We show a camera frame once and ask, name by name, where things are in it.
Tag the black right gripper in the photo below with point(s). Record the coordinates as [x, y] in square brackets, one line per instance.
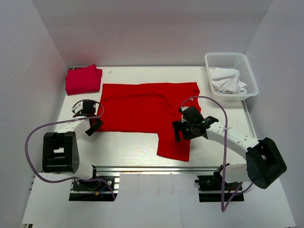
[178, 126]

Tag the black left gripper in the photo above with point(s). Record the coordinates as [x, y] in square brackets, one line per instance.
[99, 123]

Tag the red t-shirt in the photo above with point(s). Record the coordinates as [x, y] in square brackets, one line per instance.
[149, 108]

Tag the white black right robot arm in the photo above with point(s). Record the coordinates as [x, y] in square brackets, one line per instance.
[264, 163]

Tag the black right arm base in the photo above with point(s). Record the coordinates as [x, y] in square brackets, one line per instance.
[209, 186]

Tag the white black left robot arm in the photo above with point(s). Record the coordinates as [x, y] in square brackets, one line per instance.
[60, 149]

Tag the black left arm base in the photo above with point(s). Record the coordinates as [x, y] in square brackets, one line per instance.
[95, 191]

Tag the folded crimson t-shirt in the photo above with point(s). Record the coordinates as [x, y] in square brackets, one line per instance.
[83, 80]

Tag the white t-shirt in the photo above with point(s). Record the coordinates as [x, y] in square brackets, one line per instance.
[227, 81]

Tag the white plastic basket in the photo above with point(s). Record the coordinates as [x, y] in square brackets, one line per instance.
[236, 61]

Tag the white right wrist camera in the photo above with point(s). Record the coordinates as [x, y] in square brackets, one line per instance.
[184, 111]

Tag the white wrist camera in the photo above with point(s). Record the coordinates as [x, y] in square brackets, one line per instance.
[77, 107]
[184, 111]

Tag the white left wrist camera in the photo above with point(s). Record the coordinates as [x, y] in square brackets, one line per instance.
[77, 107]

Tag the aluminium rail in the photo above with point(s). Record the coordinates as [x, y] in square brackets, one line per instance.
[174, 169]

